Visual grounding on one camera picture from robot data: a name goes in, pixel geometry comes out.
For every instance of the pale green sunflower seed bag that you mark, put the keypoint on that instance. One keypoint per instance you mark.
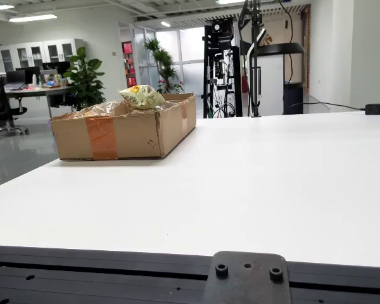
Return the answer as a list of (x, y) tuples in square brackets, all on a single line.
[(142, 96)]

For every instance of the black jointed stand arm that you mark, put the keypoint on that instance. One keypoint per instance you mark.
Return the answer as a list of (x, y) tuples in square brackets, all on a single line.
[(255, 47)]

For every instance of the open brown cardboard box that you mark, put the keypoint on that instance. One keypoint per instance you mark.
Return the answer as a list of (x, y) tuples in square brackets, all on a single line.
[(136, 139)]

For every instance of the black equipment rack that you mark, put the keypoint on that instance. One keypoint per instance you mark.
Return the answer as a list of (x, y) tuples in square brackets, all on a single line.
[(206, 79)]

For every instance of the red fire extinguisher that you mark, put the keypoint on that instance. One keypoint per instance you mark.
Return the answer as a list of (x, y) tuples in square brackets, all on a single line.
[(245, 84)]

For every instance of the tall slim potted plant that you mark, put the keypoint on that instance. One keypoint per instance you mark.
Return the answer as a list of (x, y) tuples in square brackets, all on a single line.
[(164, 63)]

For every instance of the clear crinkled plastic bag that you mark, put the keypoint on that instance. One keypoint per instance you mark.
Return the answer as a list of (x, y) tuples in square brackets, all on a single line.
[(104, 107)]

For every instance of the white kiosk with black top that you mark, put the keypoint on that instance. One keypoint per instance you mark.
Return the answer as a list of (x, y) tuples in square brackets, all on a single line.
[(272, 85)]

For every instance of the red display shelf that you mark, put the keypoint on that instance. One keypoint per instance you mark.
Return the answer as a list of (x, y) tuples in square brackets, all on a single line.
[(127, 47)]

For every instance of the black hex bolt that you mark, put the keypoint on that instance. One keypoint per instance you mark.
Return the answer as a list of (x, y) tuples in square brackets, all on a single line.
[(221, 270), (276, 275)]

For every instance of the broad-leaf green potted plant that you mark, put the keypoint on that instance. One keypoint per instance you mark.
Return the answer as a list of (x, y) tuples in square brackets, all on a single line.
[(85, 79)]

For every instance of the small ceiling light panel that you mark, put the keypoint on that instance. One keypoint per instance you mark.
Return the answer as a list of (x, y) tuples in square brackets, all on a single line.
[(165, 24)]

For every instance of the dark metal mounting plate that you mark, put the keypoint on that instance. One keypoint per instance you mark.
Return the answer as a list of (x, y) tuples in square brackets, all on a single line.
[(247, 288)]

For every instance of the bright ceiling light panel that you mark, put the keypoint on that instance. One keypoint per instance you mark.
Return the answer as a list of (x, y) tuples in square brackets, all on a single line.
[(231, 1)]

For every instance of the wide black computer monitor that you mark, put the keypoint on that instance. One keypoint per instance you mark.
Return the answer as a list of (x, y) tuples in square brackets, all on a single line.
[(58, 66)]

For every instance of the grey office desk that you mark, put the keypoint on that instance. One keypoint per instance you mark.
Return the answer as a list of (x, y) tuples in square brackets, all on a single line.
[(35, 92)]

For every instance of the small black computer monitor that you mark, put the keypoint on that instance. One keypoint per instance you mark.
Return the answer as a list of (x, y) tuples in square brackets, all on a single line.
[(15, 76)]

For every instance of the black power adapter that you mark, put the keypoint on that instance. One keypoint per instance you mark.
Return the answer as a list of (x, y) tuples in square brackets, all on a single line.
[(378, 109)]

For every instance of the long ceiling light panel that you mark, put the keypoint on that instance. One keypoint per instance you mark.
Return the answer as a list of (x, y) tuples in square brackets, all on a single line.
[(33, 18), (0, 8)]

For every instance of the black aluminium frame rail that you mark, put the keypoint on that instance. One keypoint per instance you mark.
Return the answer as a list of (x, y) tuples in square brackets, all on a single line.
[(82, 278)]

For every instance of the white glass-door wall cabinets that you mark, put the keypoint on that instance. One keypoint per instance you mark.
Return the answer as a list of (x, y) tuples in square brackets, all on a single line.
[(35, 54)]

